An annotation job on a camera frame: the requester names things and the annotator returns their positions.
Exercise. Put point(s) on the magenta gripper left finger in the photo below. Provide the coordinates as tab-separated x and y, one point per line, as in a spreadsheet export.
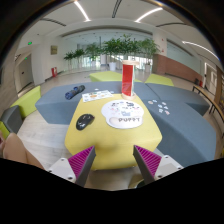
81	164

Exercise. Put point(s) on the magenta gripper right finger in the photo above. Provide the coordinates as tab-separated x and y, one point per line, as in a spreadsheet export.
147	162

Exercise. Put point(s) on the black computer mouse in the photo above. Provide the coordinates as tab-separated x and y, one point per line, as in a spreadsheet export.
83	121

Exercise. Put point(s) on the white puppy mouse pad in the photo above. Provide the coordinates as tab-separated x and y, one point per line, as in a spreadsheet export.
123	114

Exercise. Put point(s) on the yellow hexagonal ottoman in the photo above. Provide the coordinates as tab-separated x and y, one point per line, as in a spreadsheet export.
113	147

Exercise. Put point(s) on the grey modular sofa right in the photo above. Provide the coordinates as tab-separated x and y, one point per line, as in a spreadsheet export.
186	136

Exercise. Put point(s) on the grey modular sofa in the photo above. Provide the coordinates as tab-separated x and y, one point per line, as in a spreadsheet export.
186	136
56	109

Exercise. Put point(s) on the grey modular sofa left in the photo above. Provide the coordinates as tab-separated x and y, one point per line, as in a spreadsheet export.
56	109

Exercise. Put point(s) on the printed paper sheet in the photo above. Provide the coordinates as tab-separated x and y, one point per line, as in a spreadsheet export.
96	95

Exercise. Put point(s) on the person's bare knee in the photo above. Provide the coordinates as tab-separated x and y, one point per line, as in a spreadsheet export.
12	148

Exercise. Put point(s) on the folded dark blue umbrella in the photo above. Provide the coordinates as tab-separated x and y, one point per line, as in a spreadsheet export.
76	90

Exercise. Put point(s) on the lime green seat left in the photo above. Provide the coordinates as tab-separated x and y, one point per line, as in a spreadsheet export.
27	102

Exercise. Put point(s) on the dark grey seat left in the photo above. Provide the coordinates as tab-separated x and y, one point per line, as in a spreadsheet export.
12	119

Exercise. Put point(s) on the wooden bench right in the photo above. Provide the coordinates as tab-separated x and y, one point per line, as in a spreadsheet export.
214	106

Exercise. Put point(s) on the lime green bench far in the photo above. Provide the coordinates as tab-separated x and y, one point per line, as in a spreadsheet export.
114	76

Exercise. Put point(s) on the red fire extinguisher box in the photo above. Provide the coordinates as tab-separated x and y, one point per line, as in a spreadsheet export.
54	71

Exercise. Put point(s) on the red cylinder with wooden ends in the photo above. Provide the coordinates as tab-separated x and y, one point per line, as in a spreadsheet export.
128	77

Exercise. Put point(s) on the potted plant far left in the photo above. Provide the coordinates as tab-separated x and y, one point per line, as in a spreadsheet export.
69	56

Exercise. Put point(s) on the potted plant right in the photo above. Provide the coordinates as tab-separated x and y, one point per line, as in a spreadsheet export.
148	48

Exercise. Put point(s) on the potted plant in white pot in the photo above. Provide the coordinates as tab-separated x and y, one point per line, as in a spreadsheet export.
112	48

